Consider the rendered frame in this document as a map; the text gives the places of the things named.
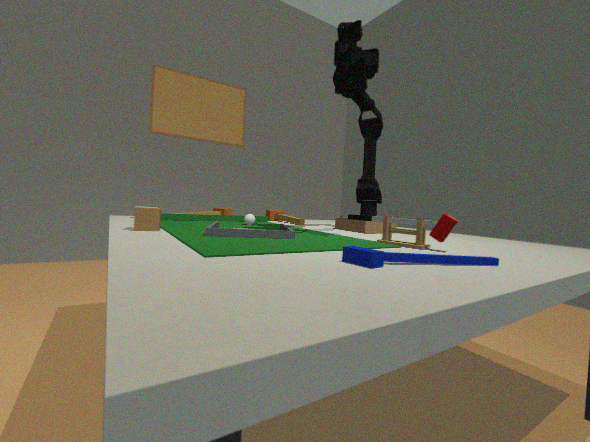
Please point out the green putting mat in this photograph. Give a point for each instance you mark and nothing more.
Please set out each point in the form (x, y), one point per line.
(192, 234)

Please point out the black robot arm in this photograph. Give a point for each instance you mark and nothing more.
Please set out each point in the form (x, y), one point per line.
(368, 187)

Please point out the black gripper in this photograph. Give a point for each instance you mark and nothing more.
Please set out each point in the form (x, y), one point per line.
(350, 67)

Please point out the orange mallet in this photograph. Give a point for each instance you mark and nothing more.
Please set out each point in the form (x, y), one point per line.
(277, 215)
(216, 211)

